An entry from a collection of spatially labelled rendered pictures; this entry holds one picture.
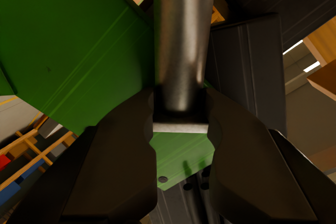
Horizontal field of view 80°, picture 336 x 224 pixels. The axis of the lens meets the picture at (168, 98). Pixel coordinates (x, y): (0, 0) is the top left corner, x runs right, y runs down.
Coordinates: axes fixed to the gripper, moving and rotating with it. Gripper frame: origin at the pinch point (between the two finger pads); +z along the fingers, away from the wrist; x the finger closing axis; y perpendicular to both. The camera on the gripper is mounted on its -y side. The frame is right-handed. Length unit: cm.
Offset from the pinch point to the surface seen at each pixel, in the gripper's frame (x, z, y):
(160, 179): -1.3, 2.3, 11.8
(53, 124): -19.2, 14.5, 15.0
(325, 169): 175, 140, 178
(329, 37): 60, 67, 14
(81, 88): -7.2, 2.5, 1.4
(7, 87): -12.6, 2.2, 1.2
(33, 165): -310, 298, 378
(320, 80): 42, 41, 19
